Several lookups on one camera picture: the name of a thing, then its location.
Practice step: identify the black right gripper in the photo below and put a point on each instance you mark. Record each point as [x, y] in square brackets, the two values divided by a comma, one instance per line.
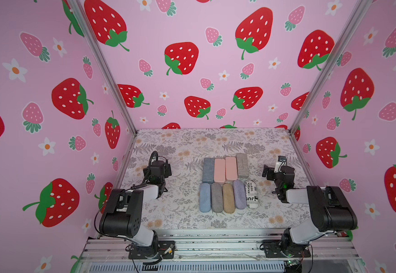
[271, 172]

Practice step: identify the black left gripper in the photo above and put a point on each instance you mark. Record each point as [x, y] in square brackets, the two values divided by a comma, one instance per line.
[165, 170]

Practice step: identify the newspaper print glasses case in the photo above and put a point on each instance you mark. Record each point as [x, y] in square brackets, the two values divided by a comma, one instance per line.
[251, 194]

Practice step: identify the grey case teal lining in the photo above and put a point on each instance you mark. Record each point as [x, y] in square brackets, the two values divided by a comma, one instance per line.
[242, 166]

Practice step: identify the purple case brown lining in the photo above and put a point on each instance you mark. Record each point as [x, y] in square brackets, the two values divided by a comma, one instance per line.
[239, 194]

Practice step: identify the green case purple glasses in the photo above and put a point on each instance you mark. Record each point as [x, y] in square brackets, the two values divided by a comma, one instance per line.
[208, 170]

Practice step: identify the pink case black sunglasses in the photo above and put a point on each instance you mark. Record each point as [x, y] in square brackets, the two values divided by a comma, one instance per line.
[231, 172]

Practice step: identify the blue fabric glasses case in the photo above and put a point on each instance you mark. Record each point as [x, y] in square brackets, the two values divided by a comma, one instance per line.
[205, 198]

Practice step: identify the pink glasses case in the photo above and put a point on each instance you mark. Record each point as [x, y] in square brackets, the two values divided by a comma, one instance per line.
[219, 170]

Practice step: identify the tan woven glasses case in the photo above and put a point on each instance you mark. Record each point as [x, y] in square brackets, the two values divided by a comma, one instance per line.
[228, 199]

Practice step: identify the grey fabric glasses case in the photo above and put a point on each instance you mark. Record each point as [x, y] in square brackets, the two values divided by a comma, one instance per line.
[217, 198]

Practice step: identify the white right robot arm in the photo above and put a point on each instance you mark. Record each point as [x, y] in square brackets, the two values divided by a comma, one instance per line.
[330, 211]

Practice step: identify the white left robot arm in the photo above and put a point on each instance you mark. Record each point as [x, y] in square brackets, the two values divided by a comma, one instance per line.
[122, 214]

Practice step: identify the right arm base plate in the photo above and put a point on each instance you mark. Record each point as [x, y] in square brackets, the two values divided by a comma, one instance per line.
[284, 249]

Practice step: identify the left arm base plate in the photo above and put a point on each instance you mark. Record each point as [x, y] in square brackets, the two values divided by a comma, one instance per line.
[159, 250]

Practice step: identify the aluminium rail frame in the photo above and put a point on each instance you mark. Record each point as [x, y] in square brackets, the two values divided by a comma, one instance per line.
[221, 251]

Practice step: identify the aluminium corner post left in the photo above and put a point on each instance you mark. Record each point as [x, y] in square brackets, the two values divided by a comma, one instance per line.
[84, 24]

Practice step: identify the aluminium corner post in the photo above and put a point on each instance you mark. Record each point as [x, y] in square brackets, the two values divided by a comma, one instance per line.
[347, 32]
[84, 24]

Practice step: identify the aluminium corner post right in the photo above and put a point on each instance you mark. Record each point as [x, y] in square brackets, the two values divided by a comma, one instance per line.
[347, 32]

